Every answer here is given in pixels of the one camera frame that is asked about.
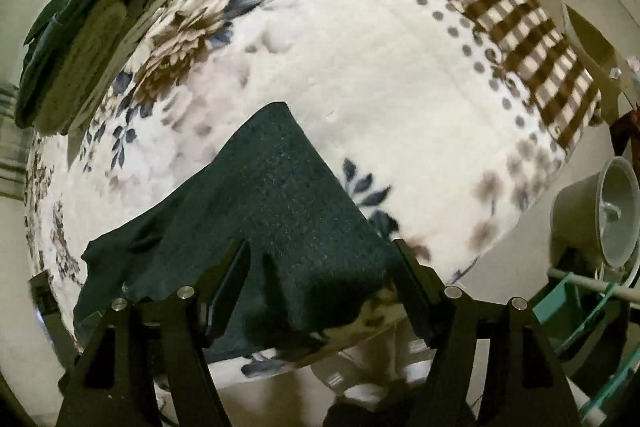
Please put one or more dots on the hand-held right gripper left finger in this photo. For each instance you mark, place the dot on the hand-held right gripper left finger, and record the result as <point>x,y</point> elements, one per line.
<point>231,287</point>

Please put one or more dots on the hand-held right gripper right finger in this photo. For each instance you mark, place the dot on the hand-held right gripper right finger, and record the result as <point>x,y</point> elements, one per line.
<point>413,292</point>

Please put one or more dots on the dark green pants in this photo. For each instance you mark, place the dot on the dark green pants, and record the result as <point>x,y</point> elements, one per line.
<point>280,227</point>

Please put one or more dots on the white slipper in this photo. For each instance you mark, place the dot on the white slipper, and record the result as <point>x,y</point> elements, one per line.
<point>360,374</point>

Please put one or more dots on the teal metal rack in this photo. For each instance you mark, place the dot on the teal metal rack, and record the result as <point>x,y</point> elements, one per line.
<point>585,322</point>

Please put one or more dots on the white pole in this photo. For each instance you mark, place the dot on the white pole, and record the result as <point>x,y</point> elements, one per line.
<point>595,284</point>

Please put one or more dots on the grey plastic basin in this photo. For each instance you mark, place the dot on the grey plastic basin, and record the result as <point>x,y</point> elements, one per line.
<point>600,217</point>

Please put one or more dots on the floral printed blanket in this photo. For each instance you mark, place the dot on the floral printed blanket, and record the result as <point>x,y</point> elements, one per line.
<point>350,72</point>

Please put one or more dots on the folded dark green clothes pile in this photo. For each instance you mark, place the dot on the folded dark green clothes pile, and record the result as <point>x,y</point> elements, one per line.
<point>70,52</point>

